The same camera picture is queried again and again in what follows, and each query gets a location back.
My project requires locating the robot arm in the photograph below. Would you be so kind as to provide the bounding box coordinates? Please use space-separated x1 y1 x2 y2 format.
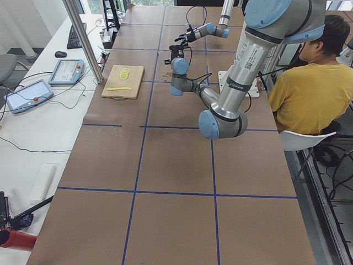
174 0 243 45
164 0 326 140

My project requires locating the red cylinder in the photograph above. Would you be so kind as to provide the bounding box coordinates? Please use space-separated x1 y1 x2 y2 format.
1 229 37 251

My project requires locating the aluminium frame post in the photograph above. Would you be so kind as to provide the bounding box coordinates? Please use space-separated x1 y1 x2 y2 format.
63 0 104 84

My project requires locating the teach pendant tablet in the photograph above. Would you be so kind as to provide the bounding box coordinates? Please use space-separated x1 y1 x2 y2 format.
4 79 54 114
48 59 84 86

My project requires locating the yellow plastic knife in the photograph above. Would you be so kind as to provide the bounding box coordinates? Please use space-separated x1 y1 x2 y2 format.
106 87 132 91

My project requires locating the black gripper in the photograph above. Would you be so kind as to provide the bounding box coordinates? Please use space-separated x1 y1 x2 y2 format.
169 45 184 60
175 29 196 45

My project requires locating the bamboo cutting board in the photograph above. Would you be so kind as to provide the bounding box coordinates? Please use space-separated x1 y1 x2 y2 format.
101 65 145 99

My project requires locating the white chair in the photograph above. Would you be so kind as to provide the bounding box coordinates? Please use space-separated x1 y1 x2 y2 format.
280 129 338 182

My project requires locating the black keyboard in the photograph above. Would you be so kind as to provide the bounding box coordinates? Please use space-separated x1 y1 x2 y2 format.
66 25 82 50

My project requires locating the far teach pendant tablet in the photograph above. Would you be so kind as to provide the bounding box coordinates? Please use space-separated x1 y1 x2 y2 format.
48 59 84 86

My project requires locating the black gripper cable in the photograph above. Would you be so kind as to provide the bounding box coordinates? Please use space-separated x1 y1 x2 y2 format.
183 46 212 83

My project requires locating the person in yellow shirt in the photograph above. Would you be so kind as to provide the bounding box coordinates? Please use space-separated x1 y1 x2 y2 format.
268 15 352 135

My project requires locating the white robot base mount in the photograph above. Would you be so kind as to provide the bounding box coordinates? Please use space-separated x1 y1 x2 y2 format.
218 71 260 97

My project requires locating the black computer mouse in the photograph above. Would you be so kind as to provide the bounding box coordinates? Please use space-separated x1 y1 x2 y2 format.
55 51 67 58

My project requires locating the near teach pendant tablet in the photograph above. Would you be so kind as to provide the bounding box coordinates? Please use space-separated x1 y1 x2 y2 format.
4 79 54 114

